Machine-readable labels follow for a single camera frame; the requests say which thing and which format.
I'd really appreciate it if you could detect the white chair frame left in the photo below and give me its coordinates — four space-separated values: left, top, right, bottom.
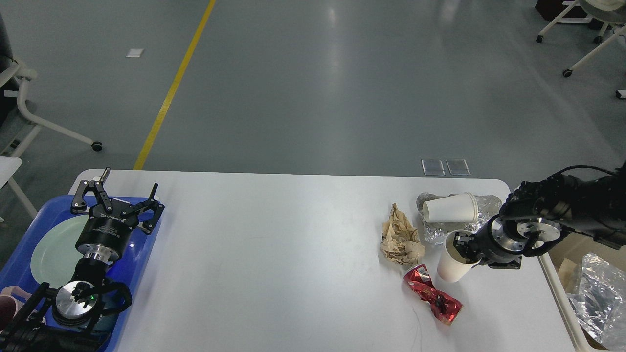
0 15 103 157

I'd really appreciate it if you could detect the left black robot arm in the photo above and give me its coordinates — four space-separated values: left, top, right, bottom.
1 169 165 352

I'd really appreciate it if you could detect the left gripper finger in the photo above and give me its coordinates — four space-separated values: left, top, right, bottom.
119 183 165 235
70 167 112 215

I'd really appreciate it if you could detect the white chair base right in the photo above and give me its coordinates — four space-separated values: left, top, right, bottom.
536 0 626 101

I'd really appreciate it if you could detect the aluminium foil sheet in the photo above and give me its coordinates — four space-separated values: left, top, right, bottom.
568 253 626 352

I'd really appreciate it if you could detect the brown paper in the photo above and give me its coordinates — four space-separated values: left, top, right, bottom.
380 203 425 266

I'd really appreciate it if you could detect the white paper cup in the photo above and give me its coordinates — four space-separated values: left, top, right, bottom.
422 192 478 223
437 230 478 283

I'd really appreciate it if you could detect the beige plastic bin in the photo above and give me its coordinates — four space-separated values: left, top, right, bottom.
538 233 626 352

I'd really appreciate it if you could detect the white side table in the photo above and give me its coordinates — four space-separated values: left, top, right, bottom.
0 156 38 220

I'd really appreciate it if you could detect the red snack wrapper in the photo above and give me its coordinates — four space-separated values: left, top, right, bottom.
403 264 463 326

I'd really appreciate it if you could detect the lying white paper cup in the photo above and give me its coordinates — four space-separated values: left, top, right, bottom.
422 192 478 223

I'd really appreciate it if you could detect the small crumpled foil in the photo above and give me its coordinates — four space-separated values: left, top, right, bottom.
416 192 503 244

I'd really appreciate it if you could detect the large brown paper bag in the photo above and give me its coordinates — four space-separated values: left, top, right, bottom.
557 258 579 294

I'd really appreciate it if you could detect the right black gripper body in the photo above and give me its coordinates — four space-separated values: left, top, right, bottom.
472 220 523 270

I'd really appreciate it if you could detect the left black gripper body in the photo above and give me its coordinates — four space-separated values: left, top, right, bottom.
73 198 141 262

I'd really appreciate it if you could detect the light green plate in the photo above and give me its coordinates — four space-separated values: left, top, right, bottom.
30 215 119 289

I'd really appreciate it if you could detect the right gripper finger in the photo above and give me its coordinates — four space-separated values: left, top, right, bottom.
452 232 476 250
451 247 481 264

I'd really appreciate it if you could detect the pink home mug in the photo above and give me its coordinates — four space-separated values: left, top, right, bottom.
0 286 32 331

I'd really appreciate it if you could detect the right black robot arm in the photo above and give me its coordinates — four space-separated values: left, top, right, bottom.
452 166 626 270

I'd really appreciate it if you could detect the dark teal home mug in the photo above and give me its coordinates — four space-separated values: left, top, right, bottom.
92 278 132 334

